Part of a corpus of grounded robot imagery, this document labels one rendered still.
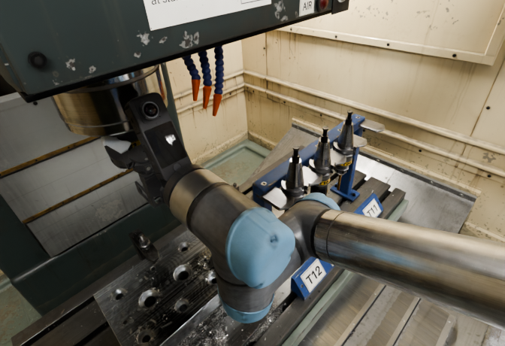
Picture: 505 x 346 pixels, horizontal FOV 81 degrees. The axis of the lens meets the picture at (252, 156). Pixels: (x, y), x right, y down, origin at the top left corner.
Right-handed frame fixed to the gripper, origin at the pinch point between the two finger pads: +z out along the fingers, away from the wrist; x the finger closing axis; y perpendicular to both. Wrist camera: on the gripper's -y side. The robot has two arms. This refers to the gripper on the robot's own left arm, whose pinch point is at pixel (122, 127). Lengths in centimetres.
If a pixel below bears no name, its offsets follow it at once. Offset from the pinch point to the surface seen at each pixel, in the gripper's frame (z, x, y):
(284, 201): -17.5, 22.9, 22.5
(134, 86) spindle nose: -8.9, 0.6, -9.7
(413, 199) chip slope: -30, 91, 63
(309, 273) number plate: -23, 27, 49
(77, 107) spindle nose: -5.9, -6.3, -8.2
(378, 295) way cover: -37, 49, 71
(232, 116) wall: 80, 89, 63
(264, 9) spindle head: -21.3, 13.3, -18.4
